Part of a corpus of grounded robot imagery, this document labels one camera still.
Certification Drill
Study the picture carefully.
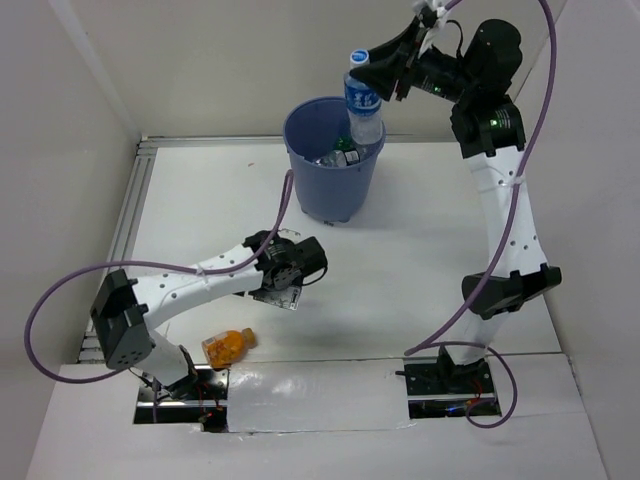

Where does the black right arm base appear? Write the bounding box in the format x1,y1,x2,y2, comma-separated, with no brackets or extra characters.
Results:
395,358,502,420

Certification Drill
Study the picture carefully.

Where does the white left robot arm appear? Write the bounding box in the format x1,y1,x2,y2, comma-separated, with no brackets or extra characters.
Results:
90,231,328,399

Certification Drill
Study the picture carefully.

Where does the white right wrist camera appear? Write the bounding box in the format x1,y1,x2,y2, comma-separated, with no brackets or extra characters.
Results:
412,0,450,54

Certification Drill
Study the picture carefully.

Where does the blue plastic bin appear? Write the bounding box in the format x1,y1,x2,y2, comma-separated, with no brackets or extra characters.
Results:
283,96,385,223

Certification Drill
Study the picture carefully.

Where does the orange juice bottle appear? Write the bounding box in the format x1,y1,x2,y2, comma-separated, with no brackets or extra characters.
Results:
201,328,257,369

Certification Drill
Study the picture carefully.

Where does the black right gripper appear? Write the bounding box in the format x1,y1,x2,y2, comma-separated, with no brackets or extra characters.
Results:
348,16,476,103

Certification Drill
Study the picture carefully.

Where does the aluminium rail frame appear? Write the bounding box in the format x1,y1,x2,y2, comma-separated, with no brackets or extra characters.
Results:
78,132,494,363

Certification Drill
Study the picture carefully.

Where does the silver tape sheet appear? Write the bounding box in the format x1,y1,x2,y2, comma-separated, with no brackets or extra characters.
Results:
227,359,410,433

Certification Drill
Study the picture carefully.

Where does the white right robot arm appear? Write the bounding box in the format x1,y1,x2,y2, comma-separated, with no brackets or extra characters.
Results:
351,13,562,392

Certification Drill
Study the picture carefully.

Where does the green soda bottle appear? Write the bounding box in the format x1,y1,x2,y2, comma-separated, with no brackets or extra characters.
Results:
334,136,353,151

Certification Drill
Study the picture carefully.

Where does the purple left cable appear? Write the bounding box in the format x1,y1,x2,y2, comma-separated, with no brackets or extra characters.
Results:
24,169,297,385

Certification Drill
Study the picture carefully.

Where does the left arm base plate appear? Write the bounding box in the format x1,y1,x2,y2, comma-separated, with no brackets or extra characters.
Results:
133,365,230,433

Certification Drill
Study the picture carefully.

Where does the clear bottle black cap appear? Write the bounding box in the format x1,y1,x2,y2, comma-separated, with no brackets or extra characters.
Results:
312,146,368,168

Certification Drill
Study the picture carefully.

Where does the blue label water bottle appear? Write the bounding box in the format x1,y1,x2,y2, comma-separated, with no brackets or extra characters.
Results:
343,72,383,145

